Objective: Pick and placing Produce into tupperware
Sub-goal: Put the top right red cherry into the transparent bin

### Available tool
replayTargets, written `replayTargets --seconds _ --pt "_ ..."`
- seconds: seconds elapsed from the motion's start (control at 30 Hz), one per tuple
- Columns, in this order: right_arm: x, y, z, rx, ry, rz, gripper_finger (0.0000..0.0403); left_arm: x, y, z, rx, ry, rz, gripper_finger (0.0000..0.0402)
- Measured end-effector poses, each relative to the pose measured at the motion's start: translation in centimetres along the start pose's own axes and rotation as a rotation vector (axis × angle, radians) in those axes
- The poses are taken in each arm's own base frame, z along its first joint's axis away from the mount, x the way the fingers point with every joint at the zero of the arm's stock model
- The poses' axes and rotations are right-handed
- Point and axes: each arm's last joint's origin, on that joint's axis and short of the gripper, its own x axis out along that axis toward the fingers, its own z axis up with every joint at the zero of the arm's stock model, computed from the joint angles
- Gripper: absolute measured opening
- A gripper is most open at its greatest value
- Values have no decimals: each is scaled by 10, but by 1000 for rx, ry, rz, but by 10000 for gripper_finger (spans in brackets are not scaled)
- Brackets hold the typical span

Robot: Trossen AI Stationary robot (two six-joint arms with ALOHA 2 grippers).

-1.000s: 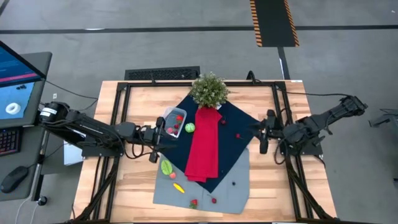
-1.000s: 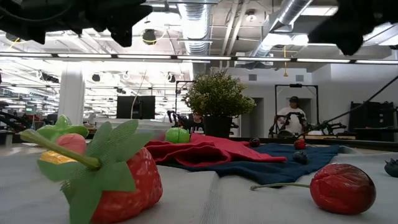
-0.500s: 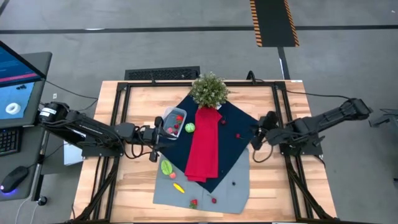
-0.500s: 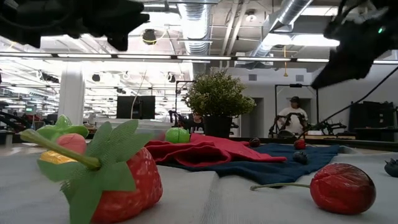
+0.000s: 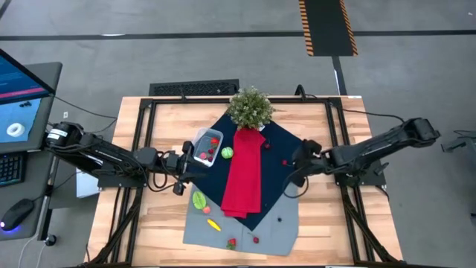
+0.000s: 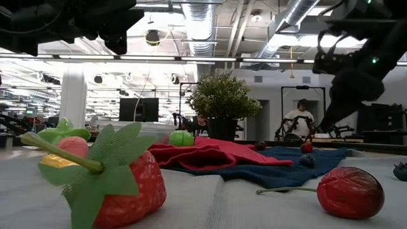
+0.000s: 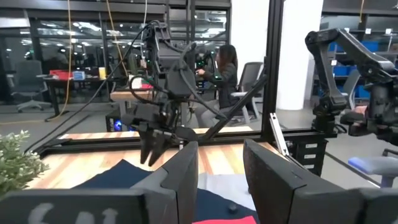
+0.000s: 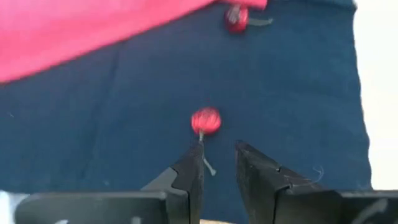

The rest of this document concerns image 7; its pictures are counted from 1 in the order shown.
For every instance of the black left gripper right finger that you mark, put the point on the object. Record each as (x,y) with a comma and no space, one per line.
(280,193)

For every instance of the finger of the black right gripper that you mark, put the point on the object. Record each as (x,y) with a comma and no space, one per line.
(161,146)
(133,118)

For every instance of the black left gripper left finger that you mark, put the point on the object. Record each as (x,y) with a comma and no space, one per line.
(168,199)

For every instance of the dark toy blueberry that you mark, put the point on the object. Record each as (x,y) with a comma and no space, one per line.
(232,208)

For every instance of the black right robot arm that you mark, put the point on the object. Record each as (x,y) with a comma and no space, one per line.
(180,81)

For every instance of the black neighbouring robot arm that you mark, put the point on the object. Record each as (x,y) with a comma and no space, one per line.
(357,56)

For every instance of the black computer tower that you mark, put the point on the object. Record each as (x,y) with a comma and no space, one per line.
(116,124)

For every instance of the white cup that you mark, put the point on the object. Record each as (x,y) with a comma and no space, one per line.
(136,83)

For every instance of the black box with white labels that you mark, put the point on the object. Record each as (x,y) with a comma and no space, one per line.
(300,155)

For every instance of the navy blue cloth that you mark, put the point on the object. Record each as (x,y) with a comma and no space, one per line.
(118,177)

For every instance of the yellow container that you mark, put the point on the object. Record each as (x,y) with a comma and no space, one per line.
(102,73)

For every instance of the light grey cloth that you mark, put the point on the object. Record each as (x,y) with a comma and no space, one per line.
(224,186)

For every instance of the red cloth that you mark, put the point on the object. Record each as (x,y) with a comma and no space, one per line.
(224,221)

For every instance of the dark office table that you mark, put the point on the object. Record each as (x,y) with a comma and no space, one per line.
(77,82)

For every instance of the blue box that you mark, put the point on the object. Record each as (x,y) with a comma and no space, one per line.
(78,75)

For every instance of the person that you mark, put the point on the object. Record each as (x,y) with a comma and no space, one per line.
(227,81)

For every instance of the red box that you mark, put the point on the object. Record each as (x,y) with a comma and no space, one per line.
(60,74)

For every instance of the blue-grey padded stool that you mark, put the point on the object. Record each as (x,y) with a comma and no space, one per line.
(373,165)

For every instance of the grey mesh office chair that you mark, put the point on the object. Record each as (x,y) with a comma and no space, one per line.
(250,74)

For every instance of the green plant in black pot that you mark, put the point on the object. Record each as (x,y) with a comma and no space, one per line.
(15,165)

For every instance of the shelf with blue bins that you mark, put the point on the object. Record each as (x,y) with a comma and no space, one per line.
(340,71)

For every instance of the white metal bracket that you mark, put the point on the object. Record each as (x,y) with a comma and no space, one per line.
(278,133)

